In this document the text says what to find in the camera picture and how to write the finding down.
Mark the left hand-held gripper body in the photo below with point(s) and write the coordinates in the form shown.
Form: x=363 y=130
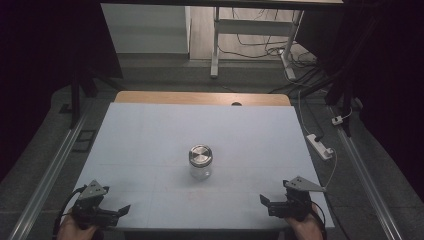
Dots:
x=87 y=208

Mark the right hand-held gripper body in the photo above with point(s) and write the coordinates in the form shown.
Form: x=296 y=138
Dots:
x=298 y=203

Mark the clear glass jar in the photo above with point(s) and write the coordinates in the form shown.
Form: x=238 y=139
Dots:
x=200 y=171

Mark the round steel jar lid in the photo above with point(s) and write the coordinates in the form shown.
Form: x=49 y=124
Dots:
x=200 y=155

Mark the person's right hand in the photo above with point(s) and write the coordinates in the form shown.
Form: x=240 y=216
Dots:
x=306 y=230

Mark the person's left hand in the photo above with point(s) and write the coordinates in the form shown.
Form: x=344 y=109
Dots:
x=71 y=231

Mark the white power strip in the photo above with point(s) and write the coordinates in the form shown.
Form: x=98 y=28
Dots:
x=319 y=146

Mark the small white adapter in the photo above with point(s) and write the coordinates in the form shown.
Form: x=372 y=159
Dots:
x=337 y=120

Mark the black metal stand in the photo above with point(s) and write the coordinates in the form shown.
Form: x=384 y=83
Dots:
x=346 y=100
x=75 y=100

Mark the wooden table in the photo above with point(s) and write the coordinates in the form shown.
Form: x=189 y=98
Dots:
x=200 y=98

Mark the black curtain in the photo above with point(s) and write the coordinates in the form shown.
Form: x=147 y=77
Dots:
x=40 y=66
x=386 y=66

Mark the aluminium floor rail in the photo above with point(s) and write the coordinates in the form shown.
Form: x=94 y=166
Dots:
x=50 y=176
x=366 y=186

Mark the white desk frame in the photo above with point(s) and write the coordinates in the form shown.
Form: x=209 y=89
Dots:
x=250 y=27

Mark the white wall panel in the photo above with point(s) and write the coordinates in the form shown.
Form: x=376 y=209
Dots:
x=145 y=28

